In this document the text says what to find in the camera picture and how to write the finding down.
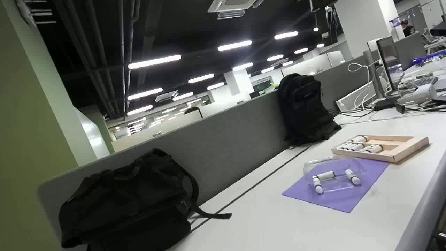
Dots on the small white bottle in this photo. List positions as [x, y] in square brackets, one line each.
[325, 175]
[374, 148]
[352, 146]
[353, 177]
[318, 187]
[360, 138]

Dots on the grey desk divider panel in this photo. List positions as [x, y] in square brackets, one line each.
[224, 143]

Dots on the long ceiling light tube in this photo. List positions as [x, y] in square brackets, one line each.
[286, 35]
[140, 110]
[235, 44]
[201, 78]
[155, 61]
[146, 93]

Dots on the tall black backpack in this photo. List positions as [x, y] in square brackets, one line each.
[304, 111]

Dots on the ceiling air conditioner unit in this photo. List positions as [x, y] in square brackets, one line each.
[232, 5]

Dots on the large black backpack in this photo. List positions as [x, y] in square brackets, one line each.
[130, 203]

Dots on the white slatted device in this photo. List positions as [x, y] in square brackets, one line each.
[356, 96]

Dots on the purple mat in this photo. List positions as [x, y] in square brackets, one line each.
[343, 199]

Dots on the computer monitor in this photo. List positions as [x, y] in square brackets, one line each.
[387, 62]

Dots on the wooden sectioned tray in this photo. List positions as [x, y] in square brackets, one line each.
[401, 150]

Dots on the white rounded desk object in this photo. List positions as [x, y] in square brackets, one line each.
[419, 95]

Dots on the grey cubicle screen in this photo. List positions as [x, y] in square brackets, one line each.
[412, 49]

